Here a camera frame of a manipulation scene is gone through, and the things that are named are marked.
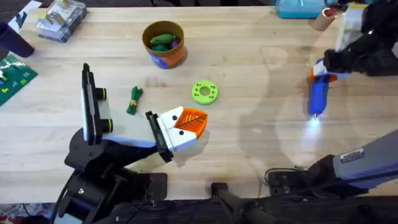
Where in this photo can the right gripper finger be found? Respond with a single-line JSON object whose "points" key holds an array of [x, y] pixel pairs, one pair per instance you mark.
{"points": [[319, 70], [339, 76]]}

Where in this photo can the grey black left gripper body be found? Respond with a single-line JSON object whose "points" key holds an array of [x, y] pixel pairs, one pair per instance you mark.
{"points": [[130, 130]]}

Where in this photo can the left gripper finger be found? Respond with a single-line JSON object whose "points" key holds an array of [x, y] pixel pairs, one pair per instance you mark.
{"points": [[169, 119], [183, 140]]}

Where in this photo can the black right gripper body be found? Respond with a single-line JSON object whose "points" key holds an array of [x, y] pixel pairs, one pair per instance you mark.
{"points": [[360, 59]]}

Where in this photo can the blue electric screwdriver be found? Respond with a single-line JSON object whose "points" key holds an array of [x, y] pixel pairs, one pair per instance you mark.
{"points": [[317, 96]]}

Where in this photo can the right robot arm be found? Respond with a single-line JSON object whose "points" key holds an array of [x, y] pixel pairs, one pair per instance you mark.
{"points": [[367, 161]]}

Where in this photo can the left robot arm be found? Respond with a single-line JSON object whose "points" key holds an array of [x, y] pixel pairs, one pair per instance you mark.
{"points": [[93, 196]]}

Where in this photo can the green vegetable toy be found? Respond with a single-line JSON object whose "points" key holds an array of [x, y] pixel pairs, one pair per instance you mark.
{"points": [[133, 101]]}

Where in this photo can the white box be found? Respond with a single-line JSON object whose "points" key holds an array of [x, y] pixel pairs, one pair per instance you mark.
{"points": [[351, 25]]}

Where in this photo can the green disc with holes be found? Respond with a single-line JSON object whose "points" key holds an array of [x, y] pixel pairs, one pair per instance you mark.
{"points": [[199, 98]]}

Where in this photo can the black upright left wrist plate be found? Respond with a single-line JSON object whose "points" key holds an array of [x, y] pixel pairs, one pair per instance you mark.
{"points": [[90, 105]]}

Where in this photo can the light blue zip bag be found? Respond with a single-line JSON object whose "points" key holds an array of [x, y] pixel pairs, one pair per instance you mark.
{"points": [[298, 9]]}

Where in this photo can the orange blue tub with toys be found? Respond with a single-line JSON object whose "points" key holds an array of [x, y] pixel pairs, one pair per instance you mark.
{"points": [[168, 53]]}

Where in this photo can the green board with blocks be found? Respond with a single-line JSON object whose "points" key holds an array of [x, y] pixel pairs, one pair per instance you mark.
{"points": [[14, 81]]}

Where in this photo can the clear plastic box with parts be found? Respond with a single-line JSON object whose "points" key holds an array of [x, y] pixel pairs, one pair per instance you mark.
{"points": [[60, 21]]}

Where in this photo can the dark navy cylinder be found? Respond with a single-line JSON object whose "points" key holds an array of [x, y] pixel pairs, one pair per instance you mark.
{"points": [[15, 42]]}

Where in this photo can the white printed card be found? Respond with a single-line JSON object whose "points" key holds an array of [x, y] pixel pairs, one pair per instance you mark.
{"points": [[23, 15]]}

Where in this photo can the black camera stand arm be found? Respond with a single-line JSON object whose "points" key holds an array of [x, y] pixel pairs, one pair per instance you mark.
{"points": [[225, 194]]}

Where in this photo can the black rail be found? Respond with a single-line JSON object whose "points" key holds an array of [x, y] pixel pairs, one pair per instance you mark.
{"points": [[311, 213]]}

